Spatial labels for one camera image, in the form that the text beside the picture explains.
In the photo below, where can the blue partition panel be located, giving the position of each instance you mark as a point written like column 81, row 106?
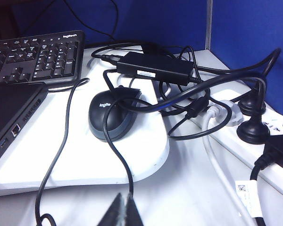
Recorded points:
column 155, row 21
column 254, row 28

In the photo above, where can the white power strip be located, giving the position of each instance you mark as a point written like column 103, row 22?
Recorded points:
column 245, row 155

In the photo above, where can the black grey Logitech mouse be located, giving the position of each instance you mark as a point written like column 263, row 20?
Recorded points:
column 115, row 117

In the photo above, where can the grey partition post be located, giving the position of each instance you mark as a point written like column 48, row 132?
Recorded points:
column 209, row 23

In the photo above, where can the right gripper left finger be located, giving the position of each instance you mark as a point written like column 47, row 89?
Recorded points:
column 113, row 215

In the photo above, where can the black Hasee laptop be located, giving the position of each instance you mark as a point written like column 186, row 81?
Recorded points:
column 9, row 106

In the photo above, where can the round black plug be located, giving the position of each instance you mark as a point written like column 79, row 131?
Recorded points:
column 252, row 131
column 252, row 107

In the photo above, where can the black Logitech keyboard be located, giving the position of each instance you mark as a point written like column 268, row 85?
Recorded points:
column 37, row 56

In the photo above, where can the black power adapter brick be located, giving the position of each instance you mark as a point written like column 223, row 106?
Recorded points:
column 155, row 67

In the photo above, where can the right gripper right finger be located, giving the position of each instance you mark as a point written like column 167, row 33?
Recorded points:
column 133, row 215

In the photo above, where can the white desk riser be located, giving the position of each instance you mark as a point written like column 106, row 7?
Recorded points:
column 73, row 155

